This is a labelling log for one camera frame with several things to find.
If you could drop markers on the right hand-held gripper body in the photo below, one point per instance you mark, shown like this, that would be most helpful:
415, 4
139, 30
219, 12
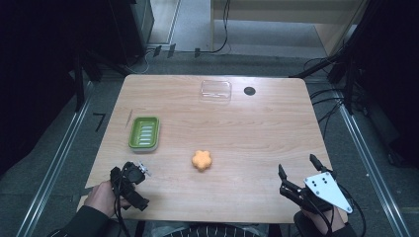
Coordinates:
326, 191

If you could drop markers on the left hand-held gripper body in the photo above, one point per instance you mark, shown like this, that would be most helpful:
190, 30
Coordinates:
131, 173

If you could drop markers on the green soap dish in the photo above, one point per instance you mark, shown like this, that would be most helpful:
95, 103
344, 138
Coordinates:
144, 134

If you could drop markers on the orange flower-shaped soap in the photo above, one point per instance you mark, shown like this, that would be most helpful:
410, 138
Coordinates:
202, 160

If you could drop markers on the clear plastic container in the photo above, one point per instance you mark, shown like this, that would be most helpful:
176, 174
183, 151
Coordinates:
216, 91

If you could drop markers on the person's right hand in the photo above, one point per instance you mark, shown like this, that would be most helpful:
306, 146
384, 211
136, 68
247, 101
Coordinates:
324, 220

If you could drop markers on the person's left hand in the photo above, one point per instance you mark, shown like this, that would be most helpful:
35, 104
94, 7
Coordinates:
100, 197

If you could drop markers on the thin pale stick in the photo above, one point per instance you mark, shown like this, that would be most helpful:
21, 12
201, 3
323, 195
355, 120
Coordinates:
128, 119

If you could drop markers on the black round table grommet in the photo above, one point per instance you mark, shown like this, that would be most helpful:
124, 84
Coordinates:
249, 91

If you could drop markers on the black metal stand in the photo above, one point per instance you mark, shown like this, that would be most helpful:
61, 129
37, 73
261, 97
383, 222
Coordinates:
79, 79
349, 72

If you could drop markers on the dark curtain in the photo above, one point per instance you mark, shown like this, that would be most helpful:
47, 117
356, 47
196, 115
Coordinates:
33, 82
395, 82

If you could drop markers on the pale wooden furniture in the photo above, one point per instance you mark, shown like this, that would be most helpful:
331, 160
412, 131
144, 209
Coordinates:
329, 29

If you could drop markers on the black cabinet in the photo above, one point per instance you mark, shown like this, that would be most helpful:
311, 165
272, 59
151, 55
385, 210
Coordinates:
131, 29

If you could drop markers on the metal floor rail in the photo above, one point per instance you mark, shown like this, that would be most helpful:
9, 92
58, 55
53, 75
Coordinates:
56, 158
372, 164

